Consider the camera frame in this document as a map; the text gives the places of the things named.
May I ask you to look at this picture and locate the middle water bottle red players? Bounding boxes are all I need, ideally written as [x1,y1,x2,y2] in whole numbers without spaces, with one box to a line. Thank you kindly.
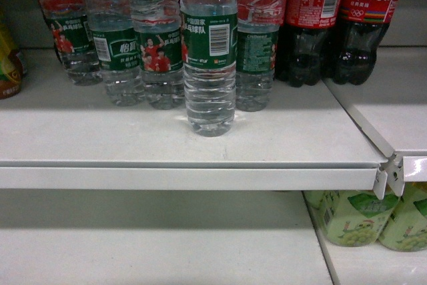
[129,0,184,109]

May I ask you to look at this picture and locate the white metal shelf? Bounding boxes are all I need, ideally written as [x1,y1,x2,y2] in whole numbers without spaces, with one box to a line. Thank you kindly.
[1,49,387,194]

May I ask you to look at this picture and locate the green grape juice bottle left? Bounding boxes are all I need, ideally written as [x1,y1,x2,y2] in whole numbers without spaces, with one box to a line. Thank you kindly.
[304,190,400,247]

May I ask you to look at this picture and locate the front clear water bottle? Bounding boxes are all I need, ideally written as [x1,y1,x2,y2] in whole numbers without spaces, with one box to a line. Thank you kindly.
[180,0,238,137]

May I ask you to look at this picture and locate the right water bottle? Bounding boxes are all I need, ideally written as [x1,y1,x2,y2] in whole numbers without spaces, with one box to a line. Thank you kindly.
[236,0,284,112]

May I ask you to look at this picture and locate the brown yellow drink bottle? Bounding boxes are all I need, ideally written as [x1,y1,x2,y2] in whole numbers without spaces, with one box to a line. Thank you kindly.
[1,11,27,99]

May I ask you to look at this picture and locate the adjacent white shelf right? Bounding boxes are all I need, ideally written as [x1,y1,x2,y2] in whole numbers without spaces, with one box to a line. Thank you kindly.
[324,47,426,196]

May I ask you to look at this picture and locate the cola bottle red logo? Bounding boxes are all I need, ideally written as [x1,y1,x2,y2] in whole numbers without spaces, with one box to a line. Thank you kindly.
[331,0,399,85]

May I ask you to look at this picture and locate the green grape juice bottle right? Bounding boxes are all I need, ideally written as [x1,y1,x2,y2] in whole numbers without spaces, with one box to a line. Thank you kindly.
[378,182,426,252]

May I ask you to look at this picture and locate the green grape juice bottle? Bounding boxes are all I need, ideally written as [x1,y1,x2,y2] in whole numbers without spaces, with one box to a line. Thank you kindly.
[378,182,426,252]
[304,190,400,247]

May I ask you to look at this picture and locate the far left water bottle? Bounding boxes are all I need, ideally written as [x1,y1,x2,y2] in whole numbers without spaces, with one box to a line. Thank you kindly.
[38,0,102,86]

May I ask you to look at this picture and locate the lower white shelf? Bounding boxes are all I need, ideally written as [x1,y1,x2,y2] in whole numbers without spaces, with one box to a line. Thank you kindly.
[1,190,332,284]

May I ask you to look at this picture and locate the cola bottle barcode label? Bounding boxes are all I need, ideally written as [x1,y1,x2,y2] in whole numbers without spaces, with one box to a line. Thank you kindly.
[277,0,341,87]

